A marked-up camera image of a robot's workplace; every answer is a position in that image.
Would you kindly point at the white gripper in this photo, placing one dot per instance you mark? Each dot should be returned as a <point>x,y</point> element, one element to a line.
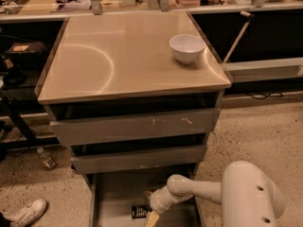
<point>156,200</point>

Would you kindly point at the white sneaker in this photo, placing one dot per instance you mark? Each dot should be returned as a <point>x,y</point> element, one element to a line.
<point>28,214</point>

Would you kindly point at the plastic water bottle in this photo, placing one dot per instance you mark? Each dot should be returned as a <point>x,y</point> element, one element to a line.
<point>47,159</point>

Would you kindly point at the black bag with label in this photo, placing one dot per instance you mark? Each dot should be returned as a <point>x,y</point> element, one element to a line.
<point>29,55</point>

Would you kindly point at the grey drawer cabinet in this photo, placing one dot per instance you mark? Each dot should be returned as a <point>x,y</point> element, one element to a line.
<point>121,64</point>

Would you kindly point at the white bowl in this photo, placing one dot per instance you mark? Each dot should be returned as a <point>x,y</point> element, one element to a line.
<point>186,48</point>

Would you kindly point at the grey top drawer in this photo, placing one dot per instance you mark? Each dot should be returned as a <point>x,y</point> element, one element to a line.
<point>133,127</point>

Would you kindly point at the black metal stand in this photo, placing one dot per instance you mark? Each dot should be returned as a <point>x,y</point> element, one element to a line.
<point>31,140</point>

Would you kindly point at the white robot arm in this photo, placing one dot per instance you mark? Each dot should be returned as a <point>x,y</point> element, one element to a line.
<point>247,196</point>

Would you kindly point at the black rxbar chocolate bar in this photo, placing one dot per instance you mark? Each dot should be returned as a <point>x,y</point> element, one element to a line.
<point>140,211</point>

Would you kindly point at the grey open bottom drawer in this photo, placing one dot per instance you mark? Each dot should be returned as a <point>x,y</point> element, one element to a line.
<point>114,194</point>

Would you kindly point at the black headphones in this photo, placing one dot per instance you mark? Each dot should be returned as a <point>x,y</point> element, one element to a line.
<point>15,76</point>

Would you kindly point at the grey middle drawer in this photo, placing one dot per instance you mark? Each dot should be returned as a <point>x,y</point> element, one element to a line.
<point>138,159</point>

